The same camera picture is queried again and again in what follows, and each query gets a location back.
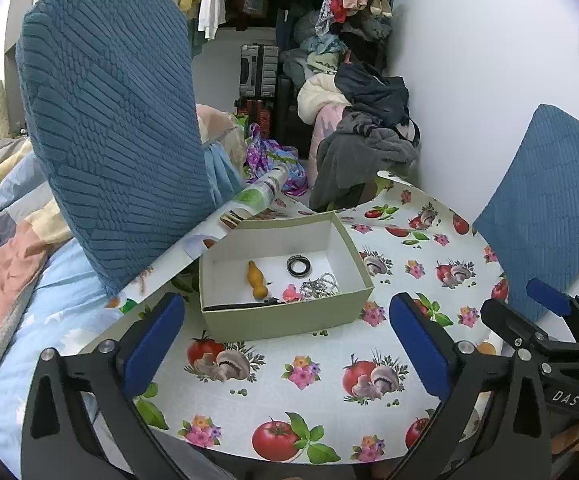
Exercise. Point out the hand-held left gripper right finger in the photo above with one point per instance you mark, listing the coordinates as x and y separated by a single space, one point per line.
419 345

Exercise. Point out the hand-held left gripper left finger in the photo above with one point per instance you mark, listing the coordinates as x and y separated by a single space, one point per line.
152 345

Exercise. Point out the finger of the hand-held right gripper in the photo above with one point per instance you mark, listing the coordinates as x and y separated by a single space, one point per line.
549 296
509 325

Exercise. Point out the black stick tool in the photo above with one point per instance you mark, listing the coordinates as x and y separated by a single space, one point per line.
239 305

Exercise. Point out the pale green cardboard box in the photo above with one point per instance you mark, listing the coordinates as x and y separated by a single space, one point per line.
279 317

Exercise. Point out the small blue quilted chair back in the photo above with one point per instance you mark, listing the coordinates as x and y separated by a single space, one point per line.
549 200

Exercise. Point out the light blue bed sheet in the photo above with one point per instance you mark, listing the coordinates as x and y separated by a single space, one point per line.
34 340

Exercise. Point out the orange gourd pendant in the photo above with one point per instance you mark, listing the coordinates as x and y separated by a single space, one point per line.
256 280

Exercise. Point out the person's grey trousers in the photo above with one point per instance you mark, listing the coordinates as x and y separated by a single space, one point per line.
204 462

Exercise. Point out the small pink trinket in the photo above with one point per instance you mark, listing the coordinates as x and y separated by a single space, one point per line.
291 292

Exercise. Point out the patchwork quilt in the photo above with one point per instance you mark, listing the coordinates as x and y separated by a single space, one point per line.
4 240

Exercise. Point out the light blue cloth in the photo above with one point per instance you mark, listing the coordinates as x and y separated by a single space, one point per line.
222 175

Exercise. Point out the rolled printed plastic sheet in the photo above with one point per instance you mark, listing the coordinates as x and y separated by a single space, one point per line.
259 190

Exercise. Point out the grey garment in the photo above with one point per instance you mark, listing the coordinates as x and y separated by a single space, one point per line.
359 155

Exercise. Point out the large blue quilted chair back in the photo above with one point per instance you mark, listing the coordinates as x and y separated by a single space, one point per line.
114 135

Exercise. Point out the purple green patterned cloth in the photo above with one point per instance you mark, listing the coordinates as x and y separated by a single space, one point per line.
274 155

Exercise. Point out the pink plush pillow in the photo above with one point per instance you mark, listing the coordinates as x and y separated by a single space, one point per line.
214 122

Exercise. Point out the pink patterned garment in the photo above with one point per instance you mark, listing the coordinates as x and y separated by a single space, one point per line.
327 125

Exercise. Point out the red crate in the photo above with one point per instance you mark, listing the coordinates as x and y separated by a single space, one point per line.
254 115

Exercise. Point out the dark navy garment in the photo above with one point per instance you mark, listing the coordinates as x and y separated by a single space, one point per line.
374 90

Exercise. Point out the cream puffy jacket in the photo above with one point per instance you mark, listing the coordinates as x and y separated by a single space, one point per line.
319 97

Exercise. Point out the black suitcase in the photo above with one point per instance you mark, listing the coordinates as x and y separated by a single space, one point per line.
289 110

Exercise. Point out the grey hard suitcase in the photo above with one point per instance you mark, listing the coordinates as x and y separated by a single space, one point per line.
258 72

